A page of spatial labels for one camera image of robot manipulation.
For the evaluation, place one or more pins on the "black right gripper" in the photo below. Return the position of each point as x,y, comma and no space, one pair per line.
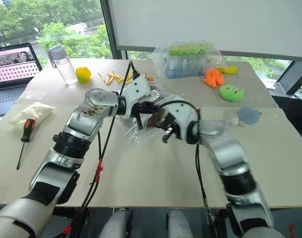
171,124

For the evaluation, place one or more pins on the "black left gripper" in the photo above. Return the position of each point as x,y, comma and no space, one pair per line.
147,108

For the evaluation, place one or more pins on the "large clear plastic bag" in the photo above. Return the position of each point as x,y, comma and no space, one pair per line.
134,137

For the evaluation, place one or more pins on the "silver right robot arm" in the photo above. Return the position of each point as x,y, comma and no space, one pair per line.
227,153

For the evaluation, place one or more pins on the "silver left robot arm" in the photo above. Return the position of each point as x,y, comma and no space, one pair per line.
86,121

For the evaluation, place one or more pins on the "orange toy nuggets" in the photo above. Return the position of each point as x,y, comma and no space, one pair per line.
150,79

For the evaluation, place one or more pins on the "orange plush toy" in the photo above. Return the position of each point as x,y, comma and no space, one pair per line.
213,78

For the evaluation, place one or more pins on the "yellow green mango toy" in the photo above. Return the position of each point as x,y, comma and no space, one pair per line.
83,74

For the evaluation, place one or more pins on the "green capped tube rack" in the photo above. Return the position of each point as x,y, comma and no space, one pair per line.
188,59

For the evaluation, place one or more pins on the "green plush toy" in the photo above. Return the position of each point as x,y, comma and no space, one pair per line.
232,93

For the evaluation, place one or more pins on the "blue grey plush toy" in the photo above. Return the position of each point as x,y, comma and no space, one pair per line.
250,116

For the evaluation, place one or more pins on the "yellow plush toy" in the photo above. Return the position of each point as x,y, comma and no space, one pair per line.
228,70

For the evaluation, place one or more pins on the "clear bottle grey lid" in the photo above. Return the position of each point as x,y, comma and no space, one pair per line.
66,72

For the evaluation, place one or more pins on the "white granule packet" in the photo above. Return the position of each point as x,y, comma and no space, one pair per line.
34,111

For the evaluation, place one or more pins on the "white screen panel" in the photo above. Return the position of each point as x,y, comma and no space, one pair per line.
205,24

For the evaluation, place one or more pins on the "grey open laptop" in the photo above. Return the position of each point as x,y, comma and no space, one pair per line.
12,67

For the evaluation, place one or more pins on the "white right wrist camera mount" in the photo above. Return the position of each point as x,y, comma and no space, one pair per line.
183,114

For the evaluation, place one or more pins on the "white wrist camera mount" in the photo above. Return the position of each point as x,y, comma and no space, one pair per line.
183,114
137,91

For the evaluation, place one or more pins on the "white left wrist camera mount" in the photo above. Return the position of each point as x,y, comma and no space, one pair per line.
137,91

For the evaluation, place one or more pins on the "dark window frame post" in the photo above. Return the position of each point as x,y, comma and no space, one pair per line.
109,29

